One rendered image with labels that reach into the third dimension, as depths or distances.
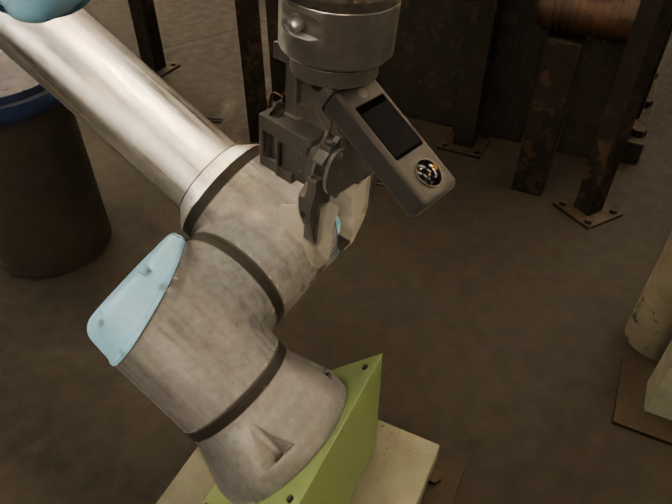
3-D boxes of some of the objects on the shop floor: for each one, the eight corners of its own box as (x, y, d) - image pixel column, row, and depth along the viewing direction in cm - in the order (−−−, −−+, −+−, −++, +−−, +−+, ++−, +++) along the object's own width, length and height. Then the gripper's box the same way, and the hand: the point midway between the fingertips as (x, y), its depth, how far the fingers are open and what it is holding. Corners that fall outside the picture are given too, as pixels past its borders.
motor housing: (509, 165, 165) (556, -40, 130) (591, 185, 157) (664, -27, 122) (497, 189, 156) (544, -25, 121) (583, 211, 149) (659, -9, 114)
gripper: (332, 16, 51) (319, 206, 66) (239, 49, 45) (246, 252, 59) (412, 48, 47) (379, 243, 62) (322, 90, 41) (308, 297, 56)
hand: (336, 251), depth 58 cm, fingers open, 3 cm apart
